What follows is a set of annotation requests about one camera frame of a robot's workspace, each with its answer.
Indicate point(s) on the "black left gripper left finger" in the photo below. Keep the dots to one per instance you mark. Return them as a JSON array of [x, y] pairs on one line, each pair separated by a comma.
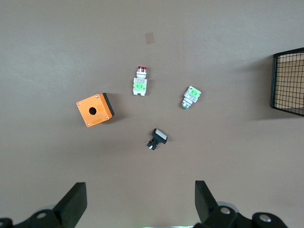
[[61, 211]]

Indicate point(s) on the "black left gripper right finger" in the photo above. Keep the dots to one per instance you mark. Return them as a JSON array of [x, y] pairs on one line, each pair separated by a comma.
[[209, 209]]

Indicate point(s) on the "black square white-faced button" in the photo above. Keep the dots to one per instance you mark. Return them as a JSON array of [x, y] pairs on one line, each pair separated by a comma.
[[158, 137]]

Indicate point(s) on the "brown tape patch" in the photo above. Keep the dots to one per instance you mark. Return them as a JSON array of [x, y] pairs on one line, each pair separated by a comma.
[[149, 38]]

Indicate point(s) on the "orange button enclosure box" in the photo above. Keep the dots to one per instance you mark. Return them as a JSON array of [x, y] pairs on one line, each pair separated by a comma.
[[93, 110]]

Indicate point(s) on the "green push button switch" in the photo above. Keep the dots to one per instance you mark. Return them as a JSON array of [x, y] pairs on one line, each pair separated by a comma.
[[191, 96]]

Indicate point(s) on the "red push button switch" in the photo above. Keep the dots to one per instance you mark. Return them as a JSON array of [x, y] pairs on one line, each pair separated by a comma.
[[140, 83]]

